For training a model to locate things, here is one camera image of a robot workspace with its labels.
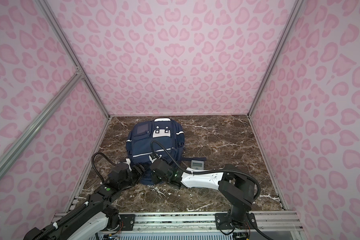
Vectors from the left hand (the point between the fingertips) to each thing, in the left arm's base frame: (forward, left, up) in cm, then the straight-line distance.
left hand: (149, 165), depth 82 cm
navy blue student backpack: (+17, -7, +3) cm, 18 cm away
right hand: (-3, -2, 0) cm, 4 cm away
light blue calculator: (+4, -27, -10) cm, 29 cm away
